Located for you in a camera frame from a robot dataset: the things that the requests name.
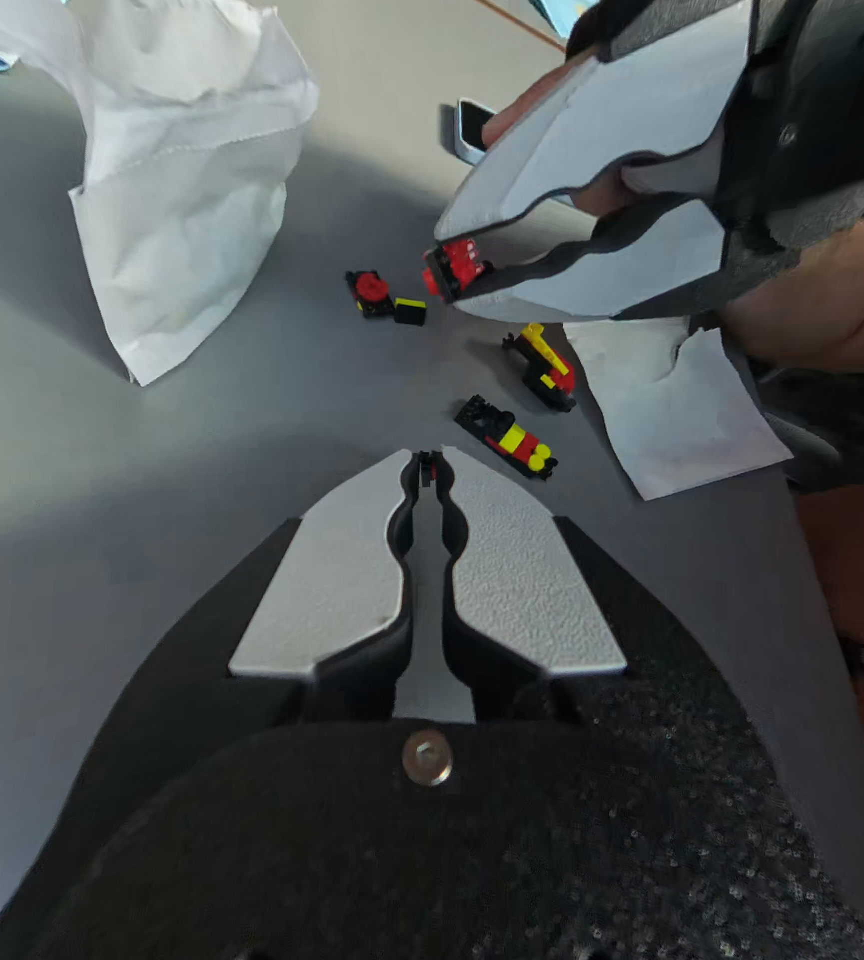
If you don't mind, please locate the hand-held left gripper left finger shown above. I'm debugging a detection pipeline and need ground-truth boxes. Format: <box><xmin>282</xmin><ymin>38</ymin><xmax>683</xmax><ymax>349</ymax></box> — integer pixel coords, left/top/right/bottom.
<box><xmin>230</xmin><ymin>447</ymin><xmax>418</xmax><ymax>679</ymax></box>

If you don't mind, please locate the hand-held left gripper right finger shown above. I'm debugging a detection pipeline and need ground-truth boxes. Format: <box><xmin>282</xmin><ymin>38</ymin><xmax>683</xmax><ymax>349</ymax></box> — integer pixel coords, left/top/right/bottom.
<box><xmin>440</xmin><ymin>444</ymin><xmax>628</xmax><ymax>679</ymax></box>

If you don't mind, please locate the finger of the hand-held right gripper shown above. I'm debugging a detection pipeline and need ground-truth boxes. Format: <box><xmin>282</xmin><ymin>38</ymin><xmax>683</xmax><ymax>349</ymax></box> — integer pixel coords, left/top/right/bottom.
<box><xmin>429</xmin><ymin>0</ymin><xmax>760</xmax><ymax>256</ymax></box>
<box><xmin>447</xmin><ymin>195</ymin><xmax>740</xmax><ymax>325</ymax></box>

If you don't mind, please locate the black red yellow lego build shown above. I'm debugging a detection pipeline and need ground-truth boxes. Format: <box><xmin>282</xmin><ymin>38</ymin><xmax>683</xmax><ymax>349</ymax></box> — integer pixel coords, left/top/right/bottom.
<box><xmin>501</xmin><ymin>321</ymin><xmax>580</xmax><ymax>412</ymax></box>

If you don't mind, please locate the long black studded lego strip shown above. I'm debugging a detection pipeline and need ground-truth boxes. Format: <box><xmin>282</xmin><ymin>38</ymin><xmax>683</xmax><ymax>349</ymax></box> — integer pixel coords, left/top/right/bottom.
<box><xmin>453</xmin><ymin>393</ymin><xmax>560</xmax><ymax>483</ymax></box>

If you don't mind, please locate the red lego plates black hinge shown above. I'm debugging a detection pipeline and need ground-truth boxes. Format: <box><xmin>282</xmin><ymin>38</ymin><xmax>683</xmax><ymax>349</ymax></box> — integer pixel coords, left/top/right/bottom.
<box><xmin>423</xmin><ymin>236</ymin><xmax>496</xmax><ymax>306</ymax></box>

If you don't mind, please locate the torn printed white paper bag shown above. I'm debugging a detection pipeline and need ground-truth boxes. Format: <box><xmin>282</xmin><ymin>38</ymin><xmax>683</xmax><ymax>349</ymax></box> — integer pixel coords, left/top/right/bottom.
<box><xmin>0</xmin><ymin>0</ymin><xmax>320</xmax><ymax>388</ymax></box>

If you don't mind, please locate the person's right forearm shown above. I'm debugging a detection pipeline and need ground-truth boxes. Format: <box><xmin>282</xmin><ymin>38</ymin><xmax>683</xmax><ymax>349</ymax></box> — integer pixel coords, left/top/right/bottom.
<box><xmin>725</xmin><ymin>218</ymin><xmax>864</xmax><ymax>376</ymax></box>

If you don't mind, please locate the black lego plate red wheel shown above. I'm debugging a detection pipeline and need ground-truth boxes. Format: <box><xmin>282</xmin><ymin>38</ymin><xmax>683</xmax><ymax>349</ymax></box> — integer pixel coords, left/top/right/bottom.
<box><xmin>345</xmin><ymin>267</ymin><xmax>397</xmax><ymax>319</ymax></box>

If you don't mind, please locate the person's right hand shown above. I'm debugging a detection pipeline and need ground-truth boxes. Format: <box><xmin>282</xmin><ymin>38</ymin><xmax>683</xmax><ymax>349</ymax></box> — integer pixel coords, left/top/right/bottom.
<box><xmin>482</xmin><ymin>57</ymin><xmax>601</xmax><ymax>151</ymax></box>

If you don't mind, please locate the large plain white paper bag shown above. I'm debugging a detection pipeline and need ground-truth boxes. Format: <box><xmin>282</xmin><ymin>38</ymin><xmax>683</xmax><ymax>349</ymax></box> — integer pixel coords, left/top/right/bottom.
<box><xmin>564</xmin><ymin>315</ymin><xmax>796</xmax><ymax>502</ymax></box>

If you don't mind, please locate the black smartphone blue case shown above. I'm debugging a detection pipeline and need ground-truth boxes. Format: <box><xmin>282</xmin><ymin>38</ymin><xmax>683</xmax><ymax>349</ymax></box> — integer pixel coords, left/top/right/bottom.
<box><xmin>440</xmin><ymin>98</ymin><xmax>500</xmax><ymax>166</ymax></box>

